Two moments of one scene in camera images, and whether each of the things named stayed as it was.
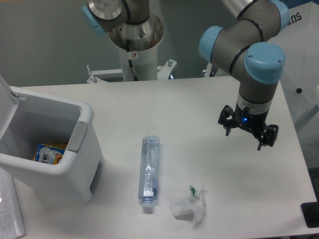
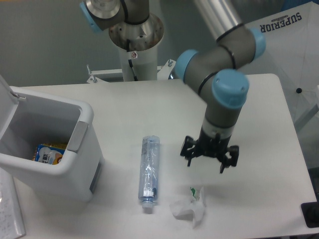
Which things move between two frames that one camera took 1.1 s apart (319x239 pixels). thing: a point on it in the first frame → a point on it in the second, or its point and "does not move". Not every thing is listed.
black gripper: x=255 y=122 → x=212 y=147
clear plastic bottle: x=149 y=171 does not move
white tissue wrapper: x=190 y=207 does not move
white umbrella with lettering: x=299 y=80 does not move
